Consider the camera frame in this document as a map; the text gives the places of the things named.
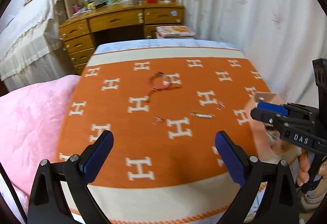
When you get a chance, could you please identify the white lace furniture cover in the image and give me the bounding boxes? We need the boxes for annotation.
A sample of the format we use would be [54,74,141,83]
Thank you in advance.
[0,0,69,89]

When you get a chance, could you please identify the pink quilted blanket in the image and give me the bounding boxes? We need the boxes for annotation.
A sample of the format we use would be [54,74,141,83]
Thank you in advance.
[0,75,81,212]

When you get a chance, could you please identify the orange patterned blanket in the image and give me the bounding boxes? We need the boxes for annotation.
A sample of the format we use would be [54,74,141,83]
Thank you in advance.
[55,47,302,222]

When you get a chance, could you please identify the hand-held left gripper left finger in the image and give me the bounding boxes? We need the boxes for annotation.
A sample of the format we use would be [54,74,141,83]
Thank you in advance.
[27,130,114,224]

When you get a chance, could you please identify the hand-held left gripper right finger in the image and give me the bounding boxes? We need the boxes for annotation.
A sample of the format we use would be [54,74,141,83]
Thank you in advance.
[215,131,299,224]

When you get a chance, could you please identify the pink cardboard box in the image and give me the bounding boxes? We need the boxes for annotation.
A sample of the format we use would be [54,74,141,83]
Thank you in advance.
[246,92,300,157]

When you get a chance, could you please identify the wooden desk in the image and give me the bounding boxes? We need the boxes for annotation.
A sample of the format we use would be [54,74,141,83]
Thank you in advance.
[59,2,185,75]

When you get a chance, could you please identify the white leaf print curtain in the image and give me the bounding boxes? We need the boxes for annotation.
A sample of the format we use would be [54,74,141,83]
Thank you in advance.
[176,0,327,107]

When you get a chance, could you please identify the person's right hand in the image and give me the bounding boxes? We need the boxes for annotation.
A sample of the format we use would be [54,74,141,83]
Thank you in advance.
[296,151,327,186]

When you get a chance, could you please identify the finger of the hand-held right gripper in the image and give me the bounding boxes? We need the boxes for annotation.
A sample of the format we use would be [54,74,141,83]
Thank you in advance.
[250,109,289,133]
[258,102,320,118]

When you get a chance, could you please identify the stack of books on stool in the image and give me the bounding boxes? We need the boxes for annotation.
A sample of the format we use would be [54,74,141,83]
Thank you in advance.
[156,25,195,39]

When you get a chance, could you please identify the red cord bangle bracelet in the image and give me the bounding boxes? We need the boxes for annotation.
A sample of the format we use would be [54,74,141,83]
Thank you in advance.
[149,71,182,92]

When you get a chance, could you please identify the pearl bar hair clip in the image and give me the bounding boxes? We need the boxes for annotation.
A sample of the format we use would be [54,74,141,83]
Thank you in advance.
[190,111,214,119]

